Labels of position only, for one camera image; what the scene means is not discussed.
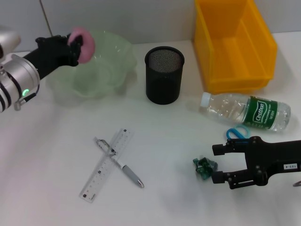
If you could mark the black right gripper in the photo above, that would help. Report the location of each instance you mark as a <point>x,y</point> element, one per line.
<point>270,157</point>

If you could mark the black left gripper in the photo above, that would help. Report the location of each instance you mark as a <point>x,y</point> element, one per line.
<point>51,54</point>

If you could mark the pink toy peach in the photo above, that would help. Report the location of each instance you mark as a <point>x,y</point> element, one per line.
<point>88,47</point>

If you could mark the blue scissors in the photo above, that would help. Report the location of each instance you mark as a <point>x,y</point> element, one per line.
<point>227,133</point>

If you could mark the clear green-label water bottle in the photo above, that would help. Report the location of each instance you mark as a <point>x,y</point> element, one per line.
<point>235,108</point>

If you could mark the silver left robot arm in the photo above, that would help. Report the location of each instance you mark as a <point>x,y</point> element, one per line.
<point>16,75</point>

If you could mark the grey-grip ballpoint pen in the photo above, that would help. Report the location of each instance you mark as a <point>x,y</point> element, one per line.
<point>128,170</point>

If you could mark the black mesh pen cup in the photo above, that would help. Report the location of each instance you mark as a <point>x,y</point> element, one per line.
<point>163,87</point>

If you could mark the clear plastic ruler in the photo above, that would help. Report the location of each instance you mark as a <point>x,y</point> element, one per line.
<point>105,164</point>

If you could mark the green wavy glass bowl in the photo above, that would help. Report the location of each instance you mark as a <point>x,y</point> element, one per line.
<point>105,66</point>

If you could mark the yellow plastic bin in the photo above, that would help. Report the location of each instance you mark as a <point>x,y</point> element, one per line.
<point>235,58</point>

